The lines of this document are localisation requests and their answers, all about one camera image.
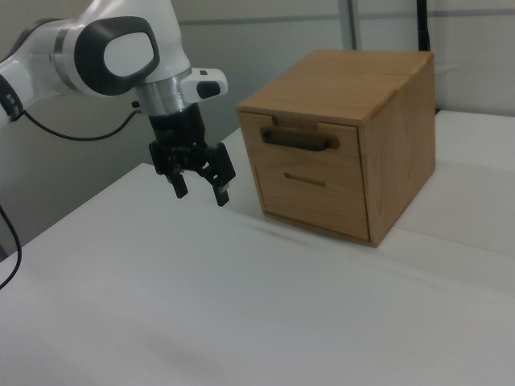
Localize black pole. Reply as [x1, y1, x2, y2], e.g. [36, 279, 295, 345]
[415, 0, 434, 51]

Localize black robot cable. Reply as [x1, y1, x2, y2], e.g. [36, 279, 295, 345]
[0, 100, 141, 290]

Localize wooden drawer with bar handle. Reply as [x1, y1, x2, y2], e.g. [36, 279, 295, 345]
[238, 112, 364, 188]

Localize wooden drawer with slot pull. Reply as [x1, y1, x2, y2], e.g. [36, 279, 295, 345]
[255, 165, 371, 242]

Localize wooden cabinet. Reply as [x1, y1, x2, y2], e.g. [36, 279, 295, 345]
[236, 48, 437, 248]

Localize black drawer bar handle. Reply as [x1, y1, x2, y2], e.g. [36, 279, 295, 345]
[260, 125, 341, 153]

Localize grey partition post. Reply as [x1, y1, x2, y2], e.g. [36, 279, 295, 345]
[341, 0, 361, 51]

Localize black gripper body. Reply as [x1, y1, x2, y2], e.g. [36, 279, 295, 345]
[146, 103, 208, 152]

